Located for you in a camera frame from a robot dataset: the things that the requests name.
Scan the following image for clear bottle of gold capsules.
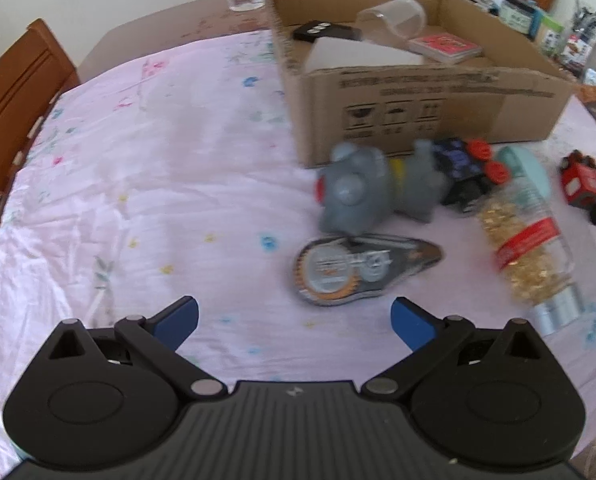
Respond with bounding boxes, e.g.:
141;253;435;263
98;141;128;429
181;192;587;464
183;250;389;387
475;180;586;336

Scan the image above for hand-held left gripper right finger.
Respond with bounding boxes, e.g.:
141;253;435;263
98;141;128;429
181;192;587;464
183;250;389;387
360;297;546;401

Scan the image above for grey elephant toy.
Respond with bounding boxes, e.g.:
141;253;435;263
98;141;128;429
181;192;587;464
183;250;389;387
314;140;451;236

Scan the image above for cluster of small black clips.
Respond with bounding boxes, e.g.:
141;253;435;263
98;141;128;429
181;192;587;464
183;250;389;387
560;0;596;61

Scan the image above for white paper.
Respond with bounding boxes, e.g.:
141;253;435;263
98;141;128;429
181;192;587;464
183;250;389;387
305;38;426;72

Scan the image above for brown cardboard box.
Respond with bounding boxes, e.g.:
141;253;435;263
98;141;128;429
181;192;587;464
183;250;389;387
268;0;576;168

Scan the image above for clear plastic cup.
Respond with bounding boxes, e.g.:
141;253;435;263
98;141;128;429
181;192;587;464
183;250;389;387
355;0;427;46

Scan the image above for black correction tape dispenser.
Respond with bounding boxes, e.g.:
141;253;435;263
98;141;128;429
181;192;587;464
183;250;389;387
294;234;445;307

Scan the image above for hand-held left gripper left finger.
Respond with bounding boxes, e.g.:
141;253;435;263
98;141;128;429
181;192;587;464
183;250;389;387
45;296;229;401

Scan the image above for pink card pack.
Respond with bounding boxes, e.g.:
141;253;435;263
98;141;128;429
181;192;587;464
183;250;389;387
408;31;485;65

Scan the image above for black digital timer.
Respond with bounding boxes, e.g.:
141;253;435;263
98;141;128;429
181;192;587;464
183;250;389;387
293;21;363;43

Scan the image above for red toy truck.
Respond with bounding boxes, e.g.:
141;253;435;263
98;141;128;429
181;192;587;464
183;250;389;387
559;150;596;208

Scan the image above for small jar black lid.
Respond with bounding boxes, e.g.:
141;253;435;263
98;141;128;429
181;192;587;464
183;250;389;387
498;0;539;38

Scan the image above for pink floral tablecloth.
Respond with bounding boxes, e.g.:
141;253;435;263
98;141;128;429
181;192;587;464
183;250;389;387
0;30;596;461

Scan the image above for black toy car red wheels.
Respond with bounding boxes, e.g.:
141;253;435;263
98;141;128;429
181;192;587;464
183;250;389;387
430;136;510;213

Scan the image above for small bottle green lid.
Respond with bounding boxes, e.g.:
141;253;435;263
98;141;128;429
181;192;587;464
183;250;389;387
538;14;566;58

